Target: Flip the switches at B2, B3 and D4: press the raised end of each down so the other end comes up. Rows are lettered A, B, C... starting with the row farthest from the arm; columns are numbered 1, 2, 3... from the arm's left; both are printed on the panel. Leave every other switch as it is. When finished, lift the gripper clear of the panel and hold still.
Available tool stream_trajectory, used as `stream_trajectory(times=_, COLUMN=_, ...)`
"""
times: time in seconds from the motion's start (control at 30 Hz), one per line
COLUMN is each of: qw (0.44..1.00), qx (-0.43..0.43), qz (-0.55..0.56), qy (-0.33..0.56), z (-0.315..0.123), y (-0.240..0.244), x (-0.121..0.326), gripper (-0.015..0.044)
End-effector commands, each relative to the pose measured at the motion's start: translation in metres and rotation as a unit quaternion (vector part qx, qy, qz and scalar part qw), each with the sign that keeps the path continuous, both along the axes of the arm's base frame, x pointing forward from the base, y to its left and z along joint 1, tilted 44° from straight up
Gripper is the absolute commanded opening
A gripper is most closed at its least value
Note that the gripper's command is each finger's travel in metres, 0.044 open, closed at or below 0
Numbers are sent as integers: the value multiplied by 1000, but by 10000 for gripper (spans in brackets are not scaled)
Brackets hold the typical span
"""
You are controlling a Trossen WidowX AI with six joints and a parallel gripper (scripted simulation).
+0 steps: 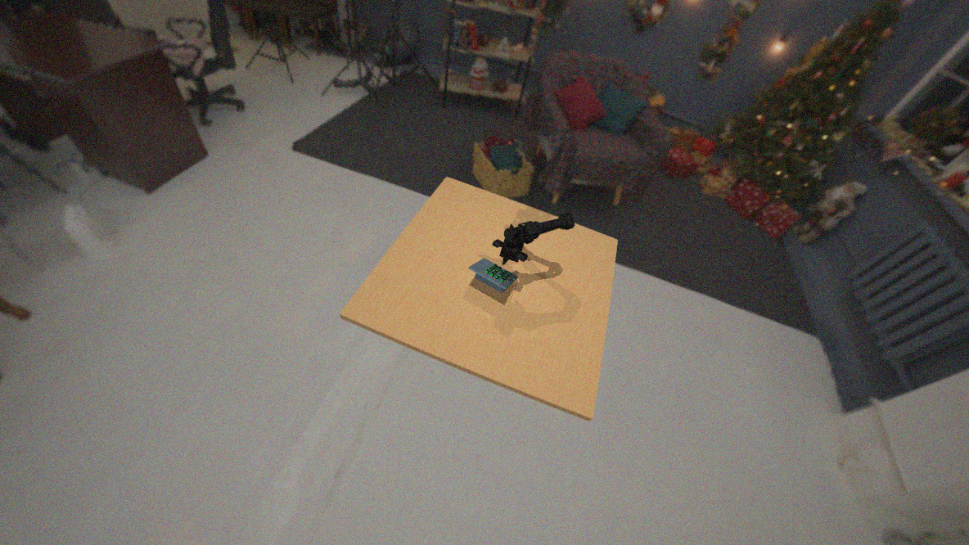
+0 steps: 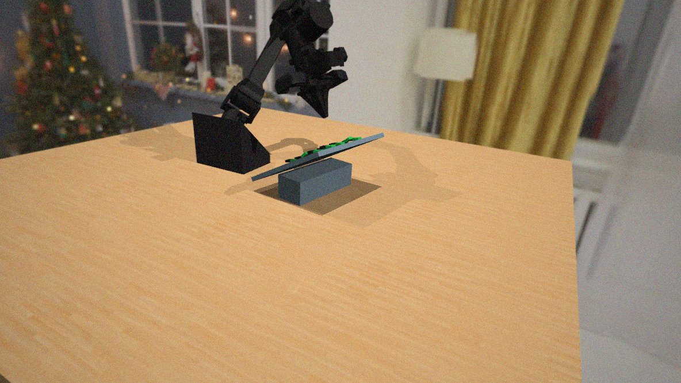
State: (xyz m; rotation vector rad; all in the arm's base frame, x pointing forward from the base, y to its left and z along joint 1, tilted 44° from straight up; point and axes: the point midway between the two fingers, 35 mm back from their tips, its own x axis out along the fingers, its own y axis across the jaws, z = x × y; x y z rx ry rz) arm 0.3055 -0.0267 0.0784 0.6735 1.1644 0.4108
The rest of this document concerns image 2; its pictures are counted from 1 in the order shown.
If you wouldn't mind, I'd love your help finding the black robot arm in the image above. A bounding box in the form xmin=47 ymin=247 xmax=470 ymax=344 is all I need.
xmin=220 ymin=0 xmax=348 ymax=124

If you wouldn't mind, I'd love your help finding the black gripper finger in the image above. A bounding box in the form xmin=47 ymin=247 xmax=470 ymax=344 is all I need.
xmin=297 ymin=83 xmax=327 ymax=118
xmin=321 ymin=82 xmax=334 ymax=117

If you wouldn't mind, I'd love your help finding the blue-grey switch panel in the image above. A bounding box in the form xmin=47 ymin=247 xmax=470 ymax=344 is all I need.
xmin=251 ymin=133 xmax=384 ymax=206

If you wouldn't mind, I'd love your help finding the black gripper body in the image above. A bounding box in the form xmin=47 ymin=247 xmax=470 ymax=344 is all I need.
xmin=275 ymin=45 xmax=348 ymax=94

